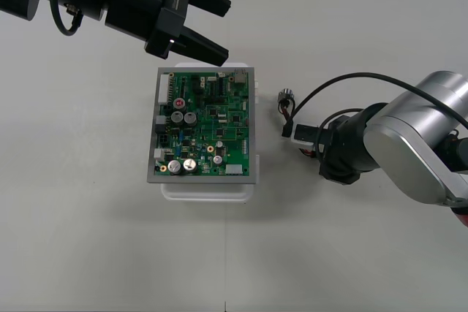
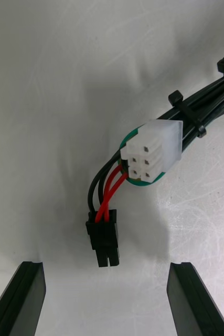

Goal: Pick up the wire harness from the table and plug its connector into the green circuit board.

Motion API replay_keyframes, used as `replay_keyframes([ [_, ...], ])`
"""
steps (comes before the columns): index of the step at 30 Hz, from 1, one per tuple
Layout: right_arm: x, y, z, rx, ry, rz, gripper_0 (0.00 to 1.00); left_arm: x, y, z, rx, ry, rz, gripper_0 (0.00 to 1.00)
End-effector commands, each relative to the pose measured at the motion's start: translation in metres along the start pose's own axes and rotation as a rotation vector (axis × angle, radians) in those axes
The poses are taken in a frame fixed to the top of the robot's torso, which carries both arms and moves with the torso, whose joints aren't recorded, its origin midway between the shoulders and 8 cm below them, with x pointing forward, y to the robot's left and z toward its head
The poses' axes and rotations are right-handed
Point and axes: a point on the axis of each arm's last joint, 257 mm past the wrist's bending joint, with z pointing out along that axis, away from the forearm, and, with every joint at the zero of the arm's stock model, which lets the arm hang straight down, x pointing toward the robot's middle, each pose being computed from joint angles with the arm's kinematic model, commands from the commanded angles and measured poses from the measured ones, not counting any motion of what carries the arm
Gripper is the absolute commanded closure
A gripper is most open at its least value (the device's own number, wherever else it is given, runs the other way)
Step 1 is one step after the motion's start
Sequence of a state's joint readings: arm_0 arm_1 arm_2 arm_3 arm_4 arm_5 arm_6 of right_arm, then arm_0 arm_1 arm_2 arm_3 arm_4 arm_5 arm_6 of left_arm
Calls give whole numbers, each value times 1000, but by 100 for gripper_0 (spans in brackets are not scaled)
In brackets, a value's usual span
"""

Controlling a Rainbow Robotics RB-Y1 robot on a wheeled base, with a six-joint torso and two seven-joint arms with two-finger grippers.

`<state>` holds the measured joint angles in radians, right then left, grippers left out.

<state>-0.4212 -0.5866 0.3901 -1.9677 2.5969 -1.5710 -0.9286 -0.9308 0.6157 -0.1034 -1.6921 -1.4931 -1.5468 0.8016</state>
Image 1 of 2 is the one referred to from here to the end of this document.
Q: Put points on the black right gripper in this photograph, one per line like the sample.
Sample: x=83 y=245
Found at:
x=340 y=166

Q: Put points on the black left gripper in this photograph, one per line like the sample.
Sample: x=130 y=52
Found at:
x=146 y=5

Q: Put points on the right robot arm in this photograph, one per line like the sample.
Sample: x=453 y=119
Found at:
x=402 y=136

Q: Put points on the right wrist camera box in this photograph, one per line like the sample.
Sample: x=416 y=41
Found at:
x=305 y=132

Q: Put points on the green circuit board grey frame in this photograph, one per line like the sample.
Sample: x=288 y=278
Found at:
x=219 y=125

